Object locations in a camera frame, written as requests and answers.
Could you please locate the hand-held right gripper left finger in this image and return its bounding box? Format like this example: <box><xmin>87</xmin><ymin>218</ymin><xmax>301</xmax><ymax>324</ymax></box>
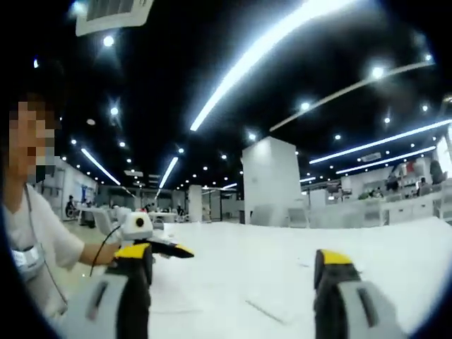
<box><xmin>56</xmin><ymin>242</ymin><xmax>155</xmax><ymax>339</ymax></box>

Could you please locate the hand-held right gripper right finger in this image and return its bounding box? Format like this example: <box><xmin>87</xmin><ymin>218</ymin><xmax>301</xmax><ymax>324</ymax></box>
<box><xmin>312</xmin><ymin>249</ymin><xmax>408</xmax><ymax>339</ymax></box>

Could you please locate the white mesh office chair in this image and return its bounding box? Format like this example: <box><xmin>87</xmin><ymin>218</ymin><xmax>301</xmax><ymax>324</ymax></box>
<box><xmin>249</xmin><ymin>205</ymin><xmax>280</xmax><ymax>227</ymax></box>
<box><xmin>90</xmin><ymin>207</ymin><xmax>114</xmax><ymax>234</ymax></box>
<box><xmin>287</xmin><ymin>208</ymin><xmax>310</xmax><ymax>229</ymax></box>

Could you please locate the slim white pillar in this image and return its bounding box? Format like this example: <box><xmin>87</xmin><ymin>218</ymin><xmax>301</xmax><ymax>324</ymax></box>
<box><xmin>188</xmin><ymin>184</ymin><xmax>203</xmax><ymax>222</ymax></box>

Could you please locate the thin ceiling light strip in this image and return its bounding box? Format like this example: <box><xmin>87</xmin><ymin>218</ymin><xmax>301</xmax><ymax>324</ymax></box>
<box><xmin>80</xmin><ymin>148</ymin><xmax>121</xmax><ymax>186</ymax></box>
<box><xmin>335</xmin><ymin>145</ymin><xmax>437</xmax><ymax>175</ymax></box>
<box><xmin>158</xmin><ymin>156</ymin><xmax>179</xmax><ymax>189</ymax></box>
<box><xmin>309</xmin><ymin>119</ymin><xmax>452</xmax><ymax>165</ymax></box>

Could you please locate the grey chest device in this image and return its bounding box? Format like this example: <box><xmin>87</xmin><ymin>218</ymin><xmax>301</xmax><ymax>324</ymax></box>
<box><xmin>12</xmin><ymin>244</ymin><xmax>47</xmax><ymax>280</ymax></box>

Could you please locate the person in white shirt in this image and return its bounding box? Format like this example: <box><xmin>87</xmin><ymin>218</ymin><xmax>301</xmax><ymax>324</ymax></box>
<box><xmin>2</xmin><ymin>183</ymin><xmax>86</xmax><ymax>319</ymax></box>

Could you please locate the white office desk row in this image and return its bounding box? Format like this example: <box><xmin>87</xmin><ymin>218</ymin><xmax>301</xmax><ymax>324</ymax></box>
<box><xmin>310</xmin><ymin>192</ymin><xmax>452</xmax><ymax>227</ymax></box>

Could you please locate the large white square pillar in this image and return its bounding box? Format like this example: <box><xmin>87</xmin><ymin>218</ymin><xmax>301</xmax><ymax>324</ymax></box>
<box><xmin>242</xmin><ymin>136</ymin><xmax>299</xmax><ymax>225</ymax></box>

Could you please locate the white shelf with red boxes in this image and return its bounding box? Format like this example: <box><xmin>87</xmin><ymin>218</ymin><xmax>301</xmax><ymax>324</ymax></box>
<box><xmin>395</xmin><ymin>160</ymin><xmax>429</xmax><ymax>189</ymax></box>

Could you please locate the long bright ceiling light strip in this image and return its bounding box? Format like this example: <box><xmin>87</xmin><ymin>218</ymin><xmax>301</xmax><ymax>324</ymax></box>
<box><xmin>189</xmin><ymin>0</ymin><xmax>357</xmax><ymax>132</ymax></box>

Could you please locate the ceiling air conditioner cassette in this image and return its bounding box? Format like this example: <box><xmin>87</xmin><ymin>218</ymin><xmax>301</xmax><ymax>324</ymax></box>
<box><xmin>75</xmin><ymin>0</ymin><xmax>155</xmax><ymax>37</ymax></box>

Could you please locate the thin chest device cable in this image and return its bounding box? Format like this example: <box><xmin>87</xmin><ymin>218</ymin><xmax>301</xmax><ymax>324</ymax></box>
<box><xmin>44</xmin><ymin>270</ymin><xmax>69</xmax><ymax>307</ymax></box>

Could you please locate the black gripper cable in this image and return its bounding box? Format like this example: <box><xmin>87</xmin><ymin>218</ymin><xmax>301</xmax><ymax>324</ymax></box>
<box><xmin>90</xmin><ymin>225</ymin><xmax>121</xmax><ymax>277</ymax></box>

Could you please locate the grey neck lanyard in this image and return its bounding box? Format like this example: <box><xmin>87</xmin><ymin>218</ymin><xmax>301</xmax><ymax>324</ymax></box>
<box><xmin>23</xmin><ymin>184</ymin><xmax>38</xmax><ymax>248</ymax></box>

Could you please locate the grey curved ceiling rail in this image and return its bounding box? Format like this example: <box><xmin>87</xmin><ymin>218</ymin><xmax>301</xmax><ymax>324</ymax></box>
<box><xmin>269</xmin><ymin>59</ymin><xmax>436</xmax><ymax>132</ymax></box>

